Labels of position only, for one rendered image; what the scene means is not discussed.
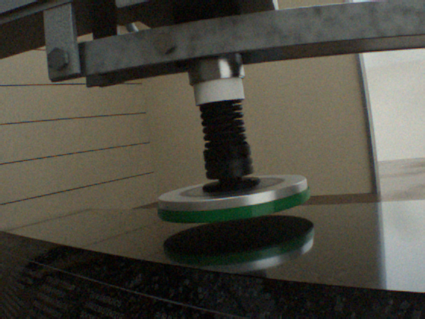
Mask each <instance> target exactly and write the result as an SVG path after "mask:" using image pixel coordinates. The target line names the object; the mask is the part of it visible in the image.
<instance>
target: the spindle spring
mask: <svg viewBox="0 0 425 319"><path fill-rule="evenodd" d="M241 102H242V99H231V100H224V101H218V102H214V103H207V104H204V105H202V106H201V107H200V111H201V112H203V113H202V114H201V116H200V117H201V119H202V120H204V121H202V122H201V125H202V126H203V127H207V128H204V129H203V133H204V134H207V135H205V136H204V137H203V139H204V140H205V141H211V142H208V143H205V145H204V147H205V148H207V149H211V148H214V147H217V146H222V145H226V144H232V143H236V142H238V145H244V144H248V142H246V141H244V140H246V139H247V135H246V134H242V133H244V132H245V131H246V128H245V127H238V126H242V125H244V124H245V120H243V119H238V118H243V117H244V113H243V112H237V111H241V110H242V109H243V106H242V105H238V106H229V107H225V108H221V109H214V110H211V111H209V109H213V108H217V107H220V106H227V105H232V104H238V103H241ZM229 112H235V113H233V114H229V115H222V116H218V117H214V118H210V117H211V116H214V115H221V114H225V113H229ZM234 119H238V120H235V121H234V122H227V123H223V124H219V125H213V126H211V125H212V124H215V123H219V122H226V121H230V120H234ZM234 127H236V128H235V129H231V130H227V131H220V132H216V133H212V132H213V131H219V130H223V129H227V128H234ZM236 134H237V135H238V136H236V137H230V138H226V139H221V140H217V141H213V139H217V138H221V137H228V136H232V135H236Z"/></svg>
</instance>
